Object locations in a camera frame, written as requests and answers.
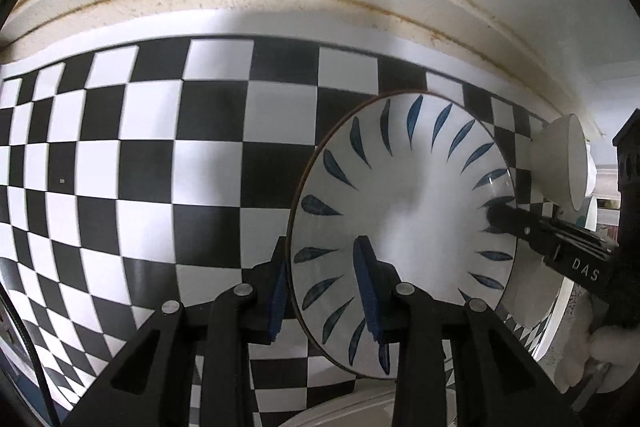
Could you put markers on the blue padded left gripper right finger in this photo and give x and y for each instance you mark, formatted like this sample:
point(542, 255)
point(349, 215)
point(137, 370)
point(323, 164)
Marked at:
point(377, 281)

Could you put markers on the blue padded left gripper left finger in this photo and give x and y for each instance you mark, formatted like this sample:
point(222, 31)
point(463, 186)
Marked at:
point(278, 299)

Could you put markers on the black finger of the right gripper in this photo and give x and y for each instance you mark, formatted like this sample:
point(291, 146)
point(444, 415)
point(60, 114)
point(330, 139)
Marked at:
point(545, 235)

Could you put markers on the white bowl back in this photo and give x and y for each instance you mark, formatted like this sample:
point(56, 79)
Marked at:
point(560, 162)

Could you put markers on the white bowl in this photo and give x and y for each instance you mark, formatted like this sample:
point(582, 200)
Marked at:
point(591, 177)
point(560, 162)

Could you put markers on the blue leaf pattern plate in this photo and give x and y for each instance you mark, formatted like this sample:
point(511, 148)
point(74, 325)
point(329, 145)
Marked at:
point(415, 174)

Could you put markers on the pink floral white plate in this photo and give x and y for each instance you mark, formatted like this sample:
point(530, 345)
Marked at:
point(364, 408)

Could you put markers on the black white checkered mat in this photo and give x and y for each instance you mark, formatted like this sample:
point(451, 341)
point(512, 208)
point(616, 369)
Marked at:
point(134, 173)

